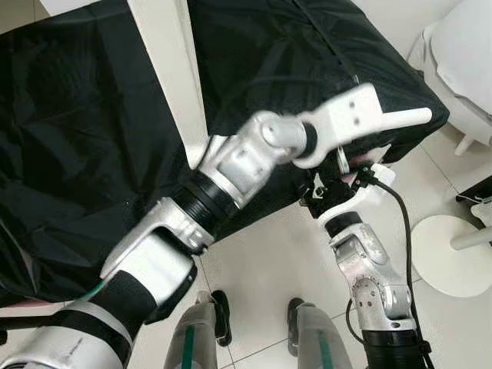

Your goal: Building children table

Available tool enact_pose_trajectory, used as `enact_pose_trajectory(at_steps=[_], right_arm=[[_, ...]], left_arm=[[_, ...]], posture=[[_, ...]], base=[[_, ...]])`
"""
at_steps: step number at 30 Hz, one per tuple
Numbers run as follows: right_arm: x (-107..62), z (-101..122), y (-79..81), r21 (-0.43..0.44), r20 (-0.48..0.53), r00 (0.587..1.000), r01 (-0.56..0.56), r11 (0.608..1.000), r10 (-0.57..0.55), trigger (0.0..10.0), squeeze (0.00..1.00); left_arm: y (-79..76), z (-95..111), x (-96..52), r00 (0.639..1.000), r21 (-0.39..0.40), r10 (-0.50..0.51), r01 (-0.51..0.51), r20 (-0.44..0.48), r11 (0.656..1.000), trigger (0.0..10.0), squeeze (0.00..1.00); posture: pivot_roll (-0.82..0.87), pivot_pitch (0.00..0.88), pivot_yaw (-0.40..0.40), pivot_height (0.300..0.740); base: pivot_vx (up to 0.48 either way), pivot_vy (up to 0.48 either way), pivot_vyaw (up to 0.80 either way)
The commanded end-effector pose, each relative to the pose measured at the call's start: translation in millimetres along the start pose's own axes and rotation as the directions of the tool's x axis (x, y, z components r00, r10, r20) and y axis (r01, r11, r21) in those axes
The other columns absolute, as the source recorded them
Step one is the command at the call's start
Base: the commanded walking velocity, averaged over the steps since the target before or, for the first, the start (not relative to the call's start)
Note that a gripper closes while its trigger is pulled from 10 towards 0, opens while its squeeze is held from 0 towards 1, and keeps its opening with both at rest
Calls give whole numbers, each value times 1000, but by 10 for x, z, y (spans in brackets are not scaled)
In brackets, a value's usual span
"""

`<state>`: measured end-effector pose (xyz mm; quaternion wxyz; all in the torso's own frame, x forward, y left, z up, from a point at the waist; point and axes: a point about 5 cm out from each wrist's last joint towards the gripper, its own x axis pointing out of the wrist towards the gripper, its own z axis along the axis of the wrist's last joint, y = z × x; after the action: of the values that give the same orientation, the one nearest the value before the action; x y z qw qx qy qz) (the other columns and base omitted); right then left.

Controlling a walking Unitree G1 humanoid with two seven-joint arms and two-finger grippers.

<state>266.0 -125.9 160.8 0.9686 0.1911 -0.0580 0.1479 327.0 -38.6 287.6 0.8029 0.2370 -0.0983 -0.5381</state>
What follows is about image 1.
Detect white plastic table top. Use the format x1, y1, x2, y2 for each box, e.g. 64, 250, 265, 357
127, 0, 210, 168

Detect white plastic chair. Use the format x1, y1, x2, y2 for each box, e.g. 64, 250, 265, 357
411, 0, 492, 155

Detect grey green robot left leg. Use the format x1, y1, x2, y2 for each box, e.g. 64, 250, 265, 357
164, 291, 231, 369

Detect black table cloth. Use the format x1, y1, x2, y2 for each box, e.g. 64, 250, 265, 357
0, 0, 450, 308

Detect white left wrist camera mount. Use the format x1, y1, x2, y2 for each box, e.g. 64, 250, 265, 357
294, 83, 385, 170

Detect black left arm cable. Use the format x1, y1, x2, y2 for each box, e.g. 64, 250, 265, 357
208, 73, 358, 135

